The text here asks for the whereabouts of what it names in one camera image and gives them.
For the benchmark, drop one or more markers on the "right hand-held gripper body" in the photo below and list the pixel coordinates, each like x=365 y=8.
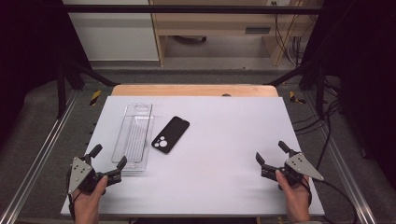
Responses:
x=297 y=169

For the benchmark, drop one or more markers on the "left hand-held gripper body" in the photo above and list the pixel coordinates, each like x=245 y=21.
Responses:
x=80 y=174

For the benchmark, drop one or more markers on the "clear plastic packaging tray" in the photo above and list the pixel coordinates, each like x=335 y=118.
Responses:
x=134 y=137

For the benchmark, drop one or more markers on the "person's left hand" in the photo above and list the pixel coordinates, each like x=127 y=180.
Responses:
x=88 y=200

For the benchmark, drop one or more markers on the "person's right hand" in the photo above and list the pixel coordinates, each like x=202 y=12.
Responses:
x=294 y=199

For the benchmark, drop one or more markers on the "white table board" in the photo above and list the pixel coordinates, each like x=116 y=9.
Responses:
x=218 y=155

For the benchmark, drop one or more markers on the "yellow black tape marker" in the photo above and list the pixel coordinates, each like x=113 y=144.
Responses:
x=95 y=97
x=295 y=98

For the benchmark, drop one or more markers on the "black metal stand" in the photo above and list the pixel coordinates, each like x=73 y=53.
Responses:
x=319 y=87
x=62 y=90

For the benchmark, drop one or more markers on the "wooden table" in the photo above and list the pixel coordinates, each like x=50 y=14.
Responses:
x=186 y=90

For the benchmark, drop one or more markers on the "black curtain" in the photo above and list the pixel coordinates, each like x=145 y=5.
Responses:
x=364 y=77
x=28 y=56

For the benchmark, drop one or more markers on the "white cabinet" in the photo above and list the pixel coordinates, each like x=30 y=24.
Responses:
x=115 y=34

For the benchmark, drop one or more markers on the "light wooden desk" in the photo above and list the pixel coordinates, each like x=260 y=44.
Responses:
x=214 y=23

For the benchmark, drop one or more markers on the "aluminium floor rail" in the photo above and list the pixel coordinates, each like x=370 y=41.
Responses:
x=345 y=174
x=37 y=155

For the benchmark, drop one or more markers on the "black horizontal frame bar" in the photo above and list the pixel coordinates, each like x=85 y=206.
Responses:
x=186 y=9

